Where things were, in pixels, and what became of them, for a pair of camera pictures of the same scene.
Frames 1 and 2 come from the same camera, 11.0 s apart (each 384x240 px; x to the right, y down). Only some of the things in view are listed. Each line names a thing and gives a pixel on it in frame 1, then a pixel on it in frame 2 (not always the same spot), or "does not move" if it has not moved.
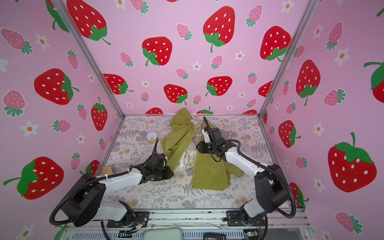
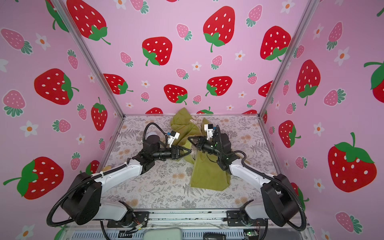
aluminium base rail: [213, 219] does not move
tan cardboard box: [107, 170] does not move
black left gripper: [168, 173] to [176, 152]
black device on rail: [211, 236] does not move
